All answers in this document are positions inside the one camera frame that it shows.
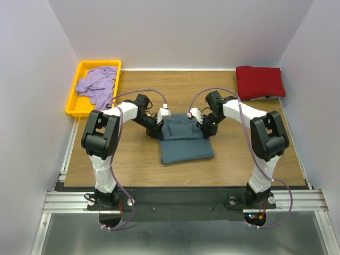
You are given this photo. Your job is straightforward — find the blue-grey t-shirt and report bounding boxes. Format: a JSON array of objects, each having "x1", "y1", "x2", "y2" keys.
[{"x1": 159, "y1": 113, "x2": 214, "y2": 165}]

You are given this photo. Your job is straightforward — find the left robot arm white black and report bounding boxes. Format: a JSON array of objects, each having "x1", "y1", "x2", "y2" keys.
[{"x1": 81, "y1": 94, "x2": 171, "y2": 209}]

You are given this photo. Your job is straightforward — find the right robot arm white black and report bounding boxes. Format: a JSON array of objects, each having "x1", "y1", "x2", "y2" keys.
[{"x1": 187, "y1": 90, "x2": 290, "y2": 206}]

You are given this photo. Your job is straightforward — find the white item under red shirt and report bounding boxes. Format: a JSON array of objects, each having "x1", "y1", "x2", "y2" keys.
[{"x1": 249, "y1": 96, "x2": 281, "y2": 101}]

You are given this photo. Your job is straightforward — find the folded red t-shirt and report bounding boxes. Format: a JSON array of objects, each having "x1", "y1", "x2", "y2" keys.
[{"x1": 235, "y1": 66, "x2": 286, "y2": 100}]

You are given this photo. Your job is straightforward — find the lilac t-shirt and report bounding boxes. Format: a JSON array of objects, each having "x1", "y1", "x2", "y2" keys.
[{"x1": 75, "y1": 66, "x2": 117, "y2": 111}]

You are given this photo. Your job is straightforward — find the yellow plastic tray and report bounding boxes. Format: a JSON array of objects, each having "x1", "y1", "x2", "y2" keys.
[{"x1": 65, "y1": 59, "x2": 122, "y2": 117}]

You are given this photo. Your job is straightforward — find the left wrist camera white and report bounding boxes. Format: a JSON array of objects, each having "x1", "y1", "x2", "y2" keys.
[{"x1": 156, "y1": 108, "x2": 171, "y2": 124}]

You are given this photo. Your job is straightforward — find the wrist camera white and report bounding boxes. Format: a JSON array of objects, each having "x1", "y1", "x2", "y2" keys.
[
  {"x1": 156, "y1": 108, "x2": 171, "y2": 124},
  {"x1": 186, "y1": 107, "x2": 203, "y2": 124}
]

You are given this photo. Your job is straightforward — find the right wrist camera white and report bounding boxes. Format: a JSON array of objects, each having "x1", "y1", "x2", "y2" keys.
[{"x1": 186, "y1": 107, "x2": 203, "y2": 124}]

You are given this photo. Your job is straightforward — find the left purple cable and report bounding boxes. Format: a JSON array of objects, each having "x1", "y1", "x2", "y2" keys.
[{"x1": 99, "y1": 90, "x2": 169, "y2": 231}]

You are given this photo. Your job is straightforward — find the purple cable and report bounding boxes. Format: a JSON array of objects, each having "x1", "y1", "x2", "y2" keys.
[
  {"x1": 99, "y1": 90, "x2": 169, "y2": 231},
  {"x1": 187, "y1": 88, "x2": 294, "y2": 231}
]

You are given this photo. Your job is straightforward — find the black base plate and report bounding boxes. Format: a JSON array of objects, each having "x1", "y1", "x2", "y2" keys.
[{"x1": 84, "y1": 186, "x2": 276, "y2": 222}]

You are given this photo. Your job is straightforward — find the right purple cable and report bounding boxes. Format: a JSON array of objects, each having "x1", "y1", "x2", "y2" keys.
[{"x1": 187, "y1": 88, "x2": 294, "y2": 231}]

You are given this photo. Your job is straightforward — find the aluminium frame rail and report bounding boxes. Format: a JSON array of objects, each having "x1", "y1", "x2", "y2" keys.
[{"x1": 43, "y1": 118, "x2": 328, "y2": 214}]

